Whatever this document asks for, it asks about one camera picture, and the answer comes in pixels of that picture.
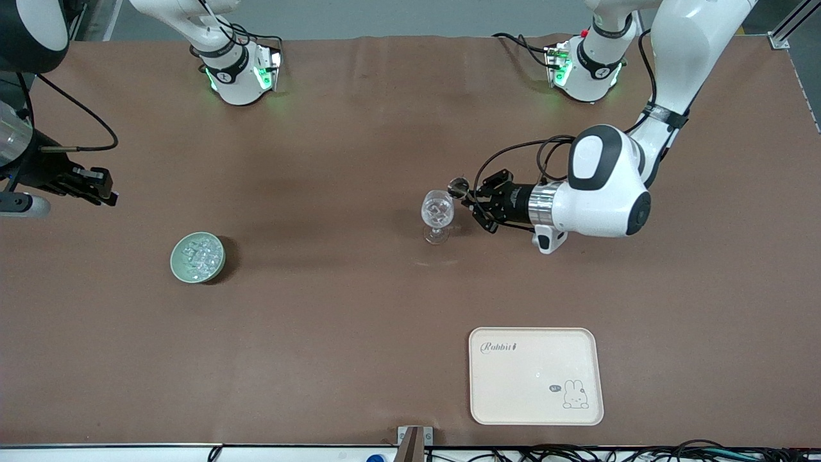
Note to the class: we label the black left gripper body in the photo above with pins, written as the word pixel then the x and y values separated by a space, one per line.
pixel 515 201

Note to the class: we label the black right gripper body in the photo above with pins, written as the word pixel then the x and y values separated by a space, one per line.
pixel 46 172

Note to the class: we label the steel double jigger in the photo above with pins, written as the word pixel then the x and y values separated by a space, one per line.
pixel 458 188

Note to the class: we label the clear ice cubes pile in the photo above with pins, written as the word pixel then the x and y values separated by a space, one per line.
pixel 199 255

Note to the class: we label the right arm base control box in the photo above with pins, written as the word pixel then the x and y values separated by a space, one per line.
pixel 269 67

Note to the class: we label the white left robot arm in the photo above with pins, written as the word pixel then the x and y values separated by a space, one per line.
pixel 603 186

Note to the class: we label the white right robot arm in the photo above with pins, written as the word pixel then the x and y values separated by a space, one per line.
pixel 234 80

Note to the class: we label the left arm base control box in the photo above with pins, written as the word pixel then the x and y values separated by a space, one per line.
pixel 557 64

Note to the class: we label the clear wine glass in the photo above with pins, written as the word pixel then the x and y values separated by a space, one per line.
pixel 437 215

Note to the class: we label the pale green bowl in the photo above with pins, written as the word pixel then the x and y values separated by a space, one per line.
pixel 177 266

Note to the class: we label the cream rabbit print tray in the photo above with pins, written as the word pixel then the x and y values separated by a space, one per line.
pixel 532 385

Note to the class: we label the brown table cover mat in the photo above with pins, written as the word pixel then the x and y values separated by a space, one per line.
pixel 321 353

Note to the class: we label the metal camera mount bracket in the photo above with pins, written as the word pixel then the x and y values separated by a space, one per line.
pixel 414 443

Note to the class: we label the aluminium frame profile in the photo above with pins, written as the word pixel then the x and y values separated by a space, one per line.
pixel 795 22

